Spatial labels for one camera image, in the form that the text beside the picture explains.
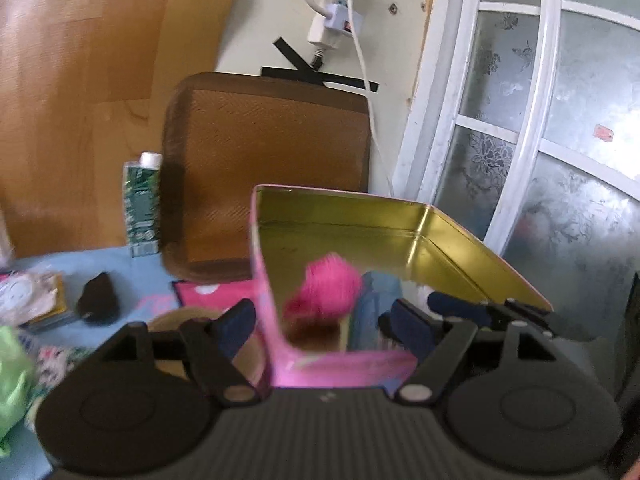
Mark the printed blue tablecloth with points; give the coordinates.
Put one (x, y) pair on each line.
(145, 285)

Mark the wooden panel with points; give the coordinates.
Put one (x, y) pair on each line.
(75, 100)

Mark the white power adapter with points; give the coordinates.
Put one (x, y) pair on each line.
(332, 22)

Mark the blue denim cloth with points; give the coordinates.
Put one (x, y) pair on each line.
(372, 305)

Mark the small printed tissue packet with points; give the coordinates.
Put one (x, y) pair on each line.
(22, 295)

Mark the green carton with white cap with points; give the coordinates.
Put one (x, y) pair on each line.
(142, 205)

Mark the floral cloth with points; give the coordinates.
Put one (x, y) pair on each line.
(60, 367)

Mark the red sticker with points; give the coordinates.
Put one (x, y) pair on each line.
(603, 133)

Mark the pink fluffy pom-pom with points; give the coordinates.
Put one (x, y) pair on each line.
(327, 287)

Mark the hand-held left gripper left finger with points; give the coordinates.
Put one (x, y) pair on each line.
(235, 327)

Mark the small black pouch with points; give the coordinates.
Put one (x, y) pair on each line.
(100, 297)

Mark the round tin can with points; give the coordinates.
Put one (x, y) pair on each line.
(250, 355)

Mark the yellow card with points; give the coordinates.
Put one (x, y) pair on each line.
(57, 310)

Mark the green cloth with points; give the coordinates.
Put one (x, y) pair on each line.
(12, 385)

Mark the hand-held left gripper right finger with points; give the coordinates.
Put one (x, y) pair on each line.
(412, 327)

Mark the white framed frosted glass door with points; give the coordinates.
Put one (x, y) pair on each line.
(550, 135)

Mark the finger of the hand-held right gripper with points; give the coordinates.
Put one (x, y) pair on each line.
(457, 306)

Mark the black tape strip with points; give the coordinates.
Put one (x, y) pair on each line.
(297, 55)
(320, 79)

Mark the pink tin box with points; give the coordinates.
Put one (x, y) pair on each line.
(360, 232)

